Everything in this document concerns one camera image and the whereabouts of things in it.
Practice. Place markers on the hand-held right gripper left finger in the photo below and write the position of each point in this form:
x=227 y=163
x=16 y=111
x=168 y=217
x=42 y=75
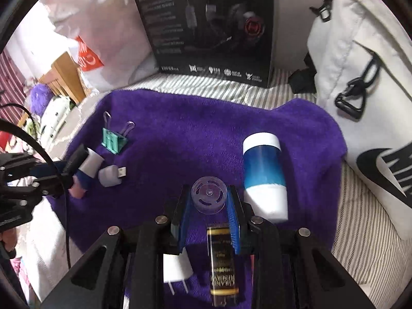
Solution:
x=183 y=219

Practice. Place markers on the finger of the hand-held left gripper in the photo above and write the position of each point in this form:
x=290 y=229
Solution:
x=54 y=169
x=54 y=186

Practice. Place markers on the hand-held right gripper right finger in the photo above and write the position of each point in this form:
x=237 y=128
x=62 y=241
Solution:
x=233 y=222

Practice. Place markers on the pink and blue small item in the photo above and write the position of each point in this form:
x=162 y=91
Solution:
x=79 y=191

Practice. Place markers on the clear round plastic cap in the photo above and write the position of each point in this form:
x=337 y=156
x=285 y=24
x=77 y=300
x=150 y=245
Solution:
x=209 y=196

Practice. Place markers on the black tube white end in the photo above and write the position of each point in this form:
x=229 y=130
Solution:
x=90 y=164

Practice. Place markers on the white charger plug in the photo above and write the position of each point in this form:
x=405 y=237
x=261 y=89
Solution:
x=173 y=267

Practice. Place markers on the black and gold tube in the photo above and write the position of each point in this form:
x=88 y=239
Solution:
x=222 y=273

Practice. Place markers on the white usb adapter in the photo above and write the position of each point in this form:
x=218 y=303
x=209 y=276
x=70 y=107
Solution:
x=107 y=177

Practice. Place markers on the person's left hand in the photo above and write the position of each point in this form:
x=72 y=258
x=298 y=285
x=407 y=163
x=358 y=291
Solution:
x=8 y=241

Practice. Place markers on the white pillow black print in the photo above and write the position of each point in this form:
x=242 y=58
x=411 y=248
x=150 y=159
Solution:
x=54 y=112

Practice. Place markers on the blue and white bottle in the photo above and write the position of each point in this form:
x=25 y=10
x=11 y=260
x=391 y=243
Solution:
x=264 y=173

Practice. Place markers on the green binder clip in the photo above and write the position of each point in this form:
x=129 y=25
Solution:
x=113 y=141

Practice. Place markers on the purple plush toy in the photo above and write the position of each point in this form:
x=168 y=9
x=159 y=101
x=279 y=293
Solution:
x=40 y=96

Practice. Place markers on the purple towel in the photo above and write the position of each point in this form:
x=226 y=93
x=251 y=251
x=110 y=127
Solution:
x=193 y=141

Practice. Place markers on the wooden headboard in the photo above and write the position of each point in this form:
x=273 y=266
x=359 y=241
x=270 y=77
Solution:
x=64 y=74

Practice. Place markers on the red striped curtain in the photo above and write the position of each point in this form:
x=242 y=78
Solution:
x=9 y=77

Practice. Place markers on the striped bed sheet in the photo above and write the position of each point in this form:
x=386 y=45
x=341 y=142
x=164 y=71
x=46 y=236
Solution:
x=360 y=231

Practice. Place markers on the white plastic bag red logo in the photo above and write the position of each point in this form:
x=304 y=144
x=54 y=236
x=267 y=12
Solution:
x=112 y=22

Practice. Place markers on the black headset box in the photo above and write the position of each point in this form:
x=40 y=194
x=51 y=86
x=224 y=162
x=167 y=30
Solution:
x=180 y=22

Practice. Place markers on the white canvas bag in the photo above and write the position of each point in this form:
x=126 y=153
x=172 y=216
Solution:
x=338 y=54

